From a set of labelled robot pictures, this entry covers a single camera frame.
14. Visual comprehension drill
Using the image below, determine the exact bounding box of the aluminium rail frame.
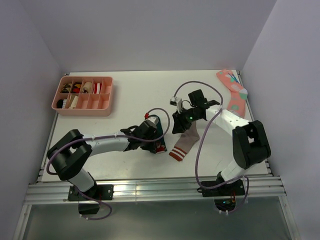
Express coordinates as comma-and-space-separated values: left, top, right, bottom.
13, 70, 301, 240

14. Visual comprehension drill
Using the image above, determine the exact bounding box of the taupe sock red striped cuff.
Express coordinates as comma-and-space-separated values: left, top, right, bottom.
168, 122, 200, 162

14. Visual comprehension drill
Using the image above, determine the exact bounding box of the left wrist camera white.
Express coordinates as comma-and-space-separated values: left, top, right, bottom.
144, 113, 159, 129

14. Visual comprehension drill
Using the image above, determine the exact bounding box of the rolled brown black sock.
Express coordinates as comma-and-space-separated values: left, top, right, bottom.
60, 83, 73, 94

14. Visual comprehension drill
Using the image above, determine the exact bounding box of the rolled dark red sock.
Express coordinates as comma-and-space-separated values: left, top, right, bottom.
71, 82, 82, 94

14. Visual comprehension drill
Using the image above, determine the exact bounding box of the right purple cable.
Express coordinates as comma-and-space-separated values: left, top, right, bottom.
172, 80, 250, 215

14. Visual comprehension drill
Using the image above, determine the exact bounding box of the pink divided organizer tray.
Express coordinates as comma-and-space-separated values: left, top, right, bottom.
51, 75, 114, 117

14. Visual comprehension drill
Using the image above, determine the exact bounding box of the rolled tan pink sock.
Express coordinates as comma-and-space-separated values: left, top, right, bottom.
81, 82, 92, 94

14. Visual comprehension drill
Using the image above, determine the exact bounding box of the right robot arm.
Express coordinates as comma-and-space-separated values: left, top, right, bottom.
169, 89, 271, 195

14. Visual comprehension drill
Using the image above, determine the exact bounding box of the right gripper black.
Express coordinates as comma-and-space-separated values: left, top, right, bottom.
172, 107, 201, 135

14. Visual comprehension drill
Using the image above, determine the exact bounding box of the purple cable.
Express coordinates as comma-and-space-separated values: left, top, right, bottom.
172, 80, 250, 215
46, 107, 172, 221

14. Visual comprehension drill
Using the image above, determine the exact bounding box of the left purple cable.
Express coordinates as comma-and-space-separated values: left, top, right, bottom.
46, 107, 172, 221

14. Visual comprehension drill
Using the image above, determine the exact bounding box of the rolled black white sock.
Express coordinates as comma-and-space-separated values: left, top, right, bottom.
56, 99, 67, 109

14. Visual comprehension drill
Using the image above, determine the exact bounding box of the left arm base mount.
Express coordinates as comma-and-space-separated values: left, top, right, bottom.
67, 184, 114, 220

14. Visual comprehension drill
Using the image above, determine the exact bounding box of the pink patterned sock pair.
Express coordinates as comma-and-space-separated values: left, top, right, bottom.
216, 69, 248, 118

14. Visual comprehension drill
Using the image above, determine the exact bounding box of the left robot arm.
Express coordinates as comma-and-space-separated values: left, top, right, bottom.
47, 116, 159, 200

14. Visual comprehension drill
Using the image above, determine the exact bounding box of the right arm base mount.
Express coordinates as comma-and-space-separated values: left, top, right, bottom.
197, 180, 246, 212

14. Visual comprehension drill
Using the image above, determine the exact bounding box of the rolled red white sock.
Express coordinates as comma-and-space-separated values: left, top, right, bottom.
93, 82, 102, 94

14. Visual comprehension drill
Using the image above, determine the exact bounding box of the rolled beige sock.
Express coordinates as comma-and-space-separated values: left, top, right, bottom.
68, 94, 79, 109

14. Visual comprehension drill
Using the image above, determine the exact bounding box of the dark green patterned sock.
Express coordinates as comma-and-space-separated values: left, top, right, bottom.
150, 114, 167, 154

